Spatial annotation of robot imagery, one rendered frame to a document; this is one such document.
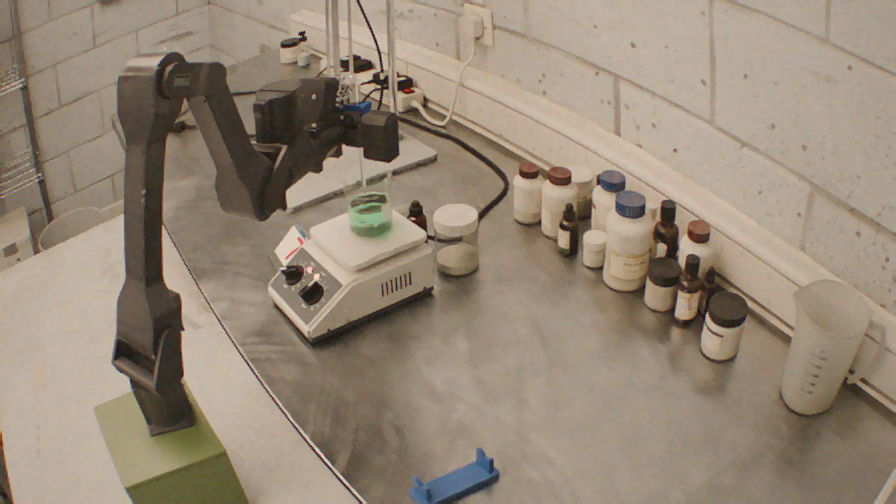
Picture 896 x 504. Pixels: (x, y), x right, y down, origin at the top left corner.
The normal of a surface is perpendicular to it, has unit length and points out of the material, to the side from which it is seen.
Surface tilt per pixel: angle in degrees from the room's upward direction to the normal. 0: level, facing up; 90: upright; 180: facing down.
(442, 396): 0
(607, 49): 90
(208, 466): 90
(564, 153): 90
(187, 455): 2
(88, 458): 0
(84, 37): 90
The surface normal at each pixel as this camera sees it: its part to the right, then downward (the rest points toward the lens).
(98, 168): 0.56, 0.43
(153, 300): 0.83, -0.29
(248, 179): 0.69, -0.12
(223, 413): -0.04, -0.84
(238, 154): 0.90, 0.21
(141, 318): -0.40, 0.07
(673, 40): -0.83, 0.33
